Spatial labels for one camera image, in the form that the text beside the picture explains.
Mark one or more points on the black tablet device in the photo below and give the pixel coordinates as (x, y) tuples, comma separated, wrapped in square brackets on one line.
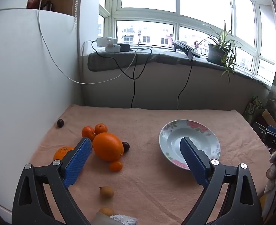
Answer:
[(184, 48)]

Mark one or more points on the green spider plant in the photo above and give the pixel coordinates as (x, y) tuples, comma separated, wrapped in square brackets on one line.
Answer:
[(224, 39)]

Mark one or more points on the green snack packet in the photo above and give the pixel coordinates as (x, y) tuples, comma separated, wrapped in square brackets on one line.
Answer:
[(254, 106)]

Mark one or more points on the tiny orange kumquat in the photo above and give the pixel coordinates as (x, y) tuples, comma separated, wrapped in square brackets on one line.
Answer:
[(115, 166)]

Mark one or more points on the cardboard box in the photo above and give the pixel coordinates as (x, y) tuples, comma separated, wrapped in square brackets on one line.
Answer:
[(269, 119)]

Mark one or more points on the person's left hand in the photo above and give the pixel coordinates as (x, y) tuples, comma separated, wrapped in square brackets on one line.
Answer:
[(119, 219)]

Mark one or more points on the black power adapter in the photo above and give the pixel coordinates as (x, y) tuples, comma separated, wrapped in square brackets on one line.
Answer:
[(124, 47)]

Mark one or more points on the large oval orange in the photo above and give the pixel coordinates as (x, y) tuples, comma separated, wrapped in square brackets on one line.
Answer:
[(107, 148)]

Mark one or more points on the floral white plate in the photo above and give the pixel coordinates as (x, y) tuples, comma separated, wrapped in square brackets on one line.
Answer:
[(175, 140)]

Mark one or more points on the grey windowsill cloth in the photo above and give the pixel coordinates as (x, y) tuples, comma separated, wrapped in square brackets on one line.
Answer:
[(166, 58)]

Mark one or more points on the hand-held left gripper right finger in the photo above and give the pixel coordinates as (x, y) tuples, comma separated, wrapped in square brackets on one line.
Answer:
[(194, 161)]

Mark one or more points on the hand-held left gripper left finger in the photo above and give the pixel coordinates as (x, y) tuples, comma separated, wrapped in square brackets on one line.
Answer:
[(78, 161)]

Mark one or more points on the dark plant pot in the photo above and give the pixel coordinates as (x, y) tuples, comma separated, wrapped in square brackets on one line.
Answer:
[(215, 54)]

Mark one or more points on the white window frame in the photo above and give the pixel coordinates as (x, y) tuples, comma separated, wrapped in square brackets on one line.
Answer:
[(177, 0)]

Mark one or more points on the dark purple plum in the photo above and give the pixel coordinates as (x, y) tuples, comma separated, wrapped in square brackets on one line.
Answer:
[(126, 146), (60, 123)]

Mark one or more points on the round orange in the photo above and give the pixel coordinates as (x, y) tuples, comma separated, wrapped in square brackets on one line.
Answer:
[(61, 152)]

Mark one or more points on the small mandarin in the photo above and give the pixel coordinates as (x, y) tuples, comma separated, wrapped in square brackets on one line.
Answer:
[(101, 128), (88, 132)]

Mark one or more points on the person's right hand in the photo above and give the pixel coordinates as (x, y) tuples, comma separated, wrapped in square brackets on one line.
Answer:
[(272, 168)]

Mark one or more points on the white cabinet panel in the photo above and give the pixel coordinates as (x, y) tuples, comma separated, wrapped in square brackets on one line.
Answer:
[(23, 75)]

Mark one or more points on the white power adapter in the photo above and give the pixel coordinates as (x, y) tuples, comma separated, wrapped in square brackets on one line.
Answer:
[(113, 48), (105, 41)]

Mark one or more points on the dark bottle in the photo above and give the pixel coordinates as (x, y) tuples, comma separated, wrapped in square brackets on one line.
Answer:
[(47, 5)]

